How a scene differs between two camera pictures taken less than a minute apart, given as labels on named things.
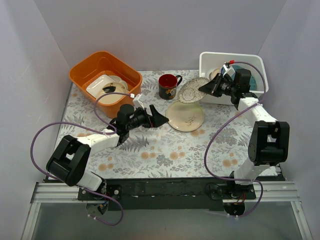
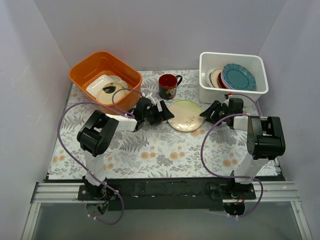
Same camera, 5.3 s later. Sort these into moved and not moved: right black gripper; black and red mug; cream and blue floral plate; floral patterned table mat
Moved: right black gripper
Not moved: floral patterned table mat; black and red mug; cream and blue floral plate
